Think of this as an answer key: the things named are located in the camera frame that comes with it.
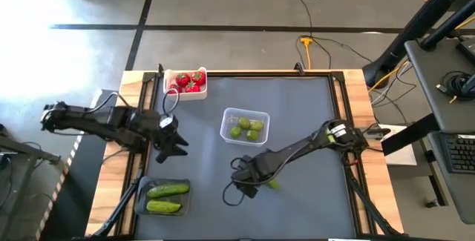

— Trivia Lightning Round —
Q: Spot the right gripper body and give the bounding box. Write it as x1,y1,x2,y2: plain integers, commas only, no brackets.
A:
232,155,274,197

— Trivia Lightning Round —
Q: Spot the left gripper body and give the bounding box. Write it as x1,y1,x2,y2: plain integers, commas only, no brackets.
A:
150,114,179,152

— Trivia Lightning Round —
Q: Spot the white plastic basket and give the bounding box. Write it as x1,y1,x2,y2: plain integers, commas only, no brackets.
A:
162,66,209,102

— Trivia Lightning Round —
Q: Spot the dark grey plastic basket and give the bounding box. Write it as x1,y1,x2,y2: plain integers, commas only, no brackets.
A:
134,176,191,217

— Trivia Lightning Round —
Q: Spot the clear plastic basket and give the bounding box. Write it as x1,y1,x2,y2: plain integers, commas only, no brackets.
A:
219,107,271,148

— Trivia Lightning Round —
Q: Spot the grey table mat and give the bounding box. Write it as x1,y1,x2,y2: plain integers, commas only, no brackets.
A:
142,76,357,240

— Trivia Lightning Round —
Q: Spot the black striped floor panel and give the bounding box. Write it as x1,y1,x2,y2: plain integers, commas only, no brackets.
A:
35,88,119,241

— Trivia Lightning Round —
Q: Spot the grey floor stand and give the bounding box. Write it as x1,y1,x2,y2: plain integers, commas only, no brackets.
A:
0,122,62,241

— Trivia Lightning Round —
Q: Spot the white box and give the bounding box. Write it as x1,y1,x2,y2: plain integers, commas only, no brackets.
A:
378,124,419,167

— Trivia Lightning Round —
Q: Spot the dark grey desk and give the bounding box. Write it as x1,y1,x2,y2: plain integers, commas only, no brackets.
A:
403,36,475,225

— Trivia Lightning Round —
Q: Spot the black keyboard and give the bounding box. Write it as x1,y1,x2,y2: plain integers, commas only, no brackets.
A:
443,135,475,175

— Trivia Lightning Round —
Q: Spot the thick black stand pole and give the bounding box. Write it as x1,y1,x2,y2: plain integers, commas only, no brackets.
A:
362,0,475,88

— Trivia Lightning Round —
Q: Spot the thin black stand pole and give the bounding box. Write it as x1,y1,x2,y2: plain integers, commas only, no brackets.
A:
421,0,475,51

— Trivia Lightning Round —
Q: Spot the black metal table frame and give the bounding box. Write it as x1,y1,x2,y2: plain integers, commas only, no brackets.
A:
92,69,405,241

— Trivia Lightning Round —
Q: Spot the yellow plug cable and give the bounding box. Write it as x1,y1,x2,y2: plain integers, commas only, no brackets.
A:
300,37,315,70

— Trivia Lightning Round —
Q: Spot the yellow and white cable bundle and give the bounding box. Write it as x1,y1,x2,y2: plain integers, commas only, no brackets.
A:
367,59,411,105

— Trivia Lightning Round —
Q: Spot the long black floor cable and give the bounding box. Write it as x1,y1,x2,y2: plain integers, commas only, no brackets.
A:
272,0,374,64

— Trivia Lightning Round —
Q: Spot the coiled black cable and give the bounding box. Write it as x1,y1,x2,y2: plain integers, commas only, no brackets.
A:
436,70,475,105

